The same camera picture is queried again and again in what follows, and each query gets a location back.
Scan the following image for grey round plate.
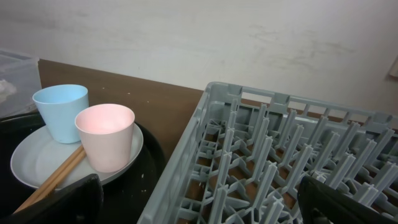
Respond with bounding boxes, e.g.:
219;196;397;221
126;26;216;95
11;123;144;190

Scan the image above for clear plastic bin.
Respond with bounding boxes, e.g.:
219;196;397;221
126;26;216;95
1;49;42;118

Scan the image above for round black tray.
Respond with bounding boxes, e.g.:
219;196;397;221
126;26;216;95
1;112;165;223

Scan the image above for grey dishwasher rack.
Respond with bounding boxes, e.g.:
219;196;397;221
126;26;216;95
139;82;397;223

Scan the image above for wooden chopstick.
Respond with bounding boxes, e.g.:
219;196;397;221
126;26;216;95
27;149;87;206
14;144;85;214

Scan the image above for pink plastic cup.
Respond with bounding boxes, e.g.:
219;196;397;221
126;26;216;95
75;104;135;173

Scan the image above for blue plastic cup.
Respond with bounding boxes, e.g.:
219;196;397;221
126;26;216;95
32;84;89;144

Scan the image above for white napkin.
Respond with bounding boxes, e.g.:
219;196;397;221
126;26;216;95
0;79;17;103

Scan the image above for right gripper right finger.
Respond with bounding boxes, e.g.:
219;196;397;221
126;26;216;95
297;176;397;224

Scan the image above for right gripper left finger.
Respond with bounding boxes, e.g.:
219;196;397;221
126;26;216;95
1;174;104;224

